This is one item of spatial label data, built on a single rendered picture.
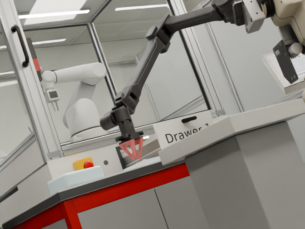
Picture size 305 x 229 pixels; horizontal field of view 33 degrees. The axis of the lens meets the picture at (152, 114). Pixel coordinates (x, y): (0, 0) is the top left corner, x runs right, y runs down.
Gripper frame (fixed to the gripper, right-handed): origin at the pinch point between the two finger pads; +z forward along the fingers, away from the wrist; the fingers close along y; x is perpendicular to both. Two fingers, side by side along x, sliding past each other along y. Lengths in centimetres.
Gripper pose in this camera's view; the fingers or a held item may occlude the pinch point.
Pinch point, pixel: (136, 157)
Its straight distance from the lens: 198.6
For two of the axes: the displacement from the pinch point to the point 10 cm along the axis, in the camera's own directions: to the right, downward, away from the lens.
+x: 7.3, -3.5, -5.9
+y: -6.1, 0.7, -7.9
